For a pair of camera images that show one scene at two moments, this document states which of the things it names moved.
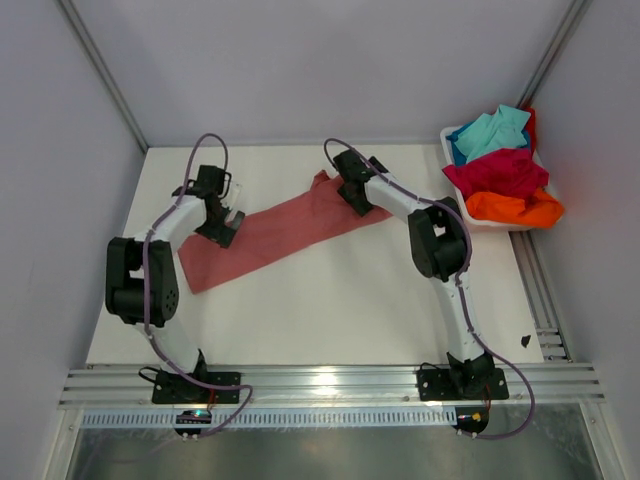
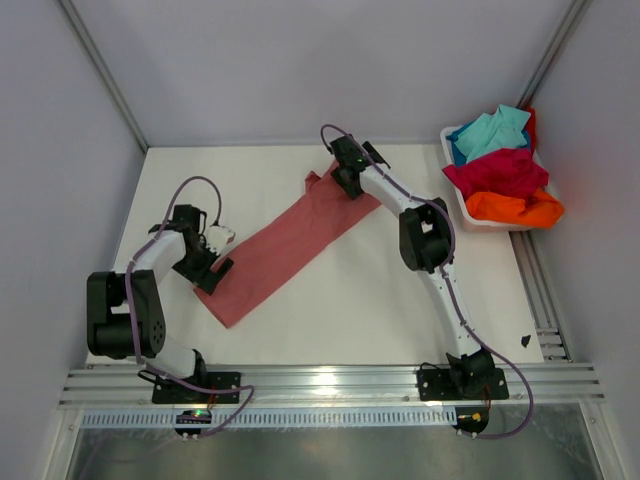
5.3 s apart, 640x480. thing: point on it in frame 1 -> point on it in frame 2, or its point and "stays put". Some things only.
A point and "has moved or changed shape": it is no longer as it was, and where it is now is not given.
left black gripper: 222,234 -> 197,277
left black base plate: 176,387 stays put
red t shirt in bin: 532,129 stays put
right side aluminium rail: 553,347 stays put
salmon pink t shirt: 277,228 has moved or changed shape
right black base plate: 462,384 stays put
